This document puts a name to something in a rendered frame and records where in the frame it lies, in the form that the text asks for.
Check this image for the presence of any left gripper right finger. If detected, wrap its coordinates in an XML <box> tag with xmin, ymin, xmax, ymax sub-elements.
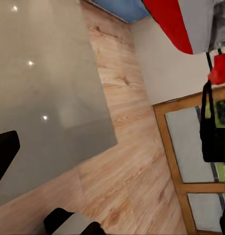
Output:
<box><xmin>215</xmin><ymin>130</ymin><xmax>225</xmax><ymax>162</ymax></box>

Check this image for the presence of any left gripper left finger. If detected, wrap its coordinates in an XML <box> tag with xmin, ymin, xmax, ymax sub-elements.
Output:
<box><xmin>0</xmin><ymin>130</ymin><xmax>20</xmax><ymax>180</ymax></box>

